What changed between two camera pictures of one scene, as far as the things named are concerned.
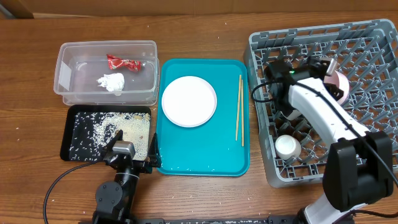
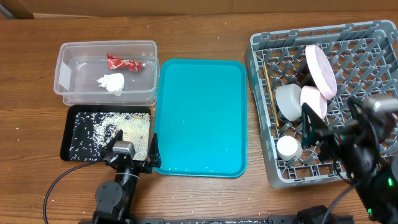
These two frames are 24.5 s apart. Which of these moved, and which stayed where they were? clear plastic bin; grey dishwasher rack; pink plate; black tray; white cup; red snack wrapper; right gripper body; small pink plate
Moved: pink plate; small pink plate; right gripper body
Stayed: white cup; black tray; clear plastic bin; grey dishwasher rack; red snack wrapper
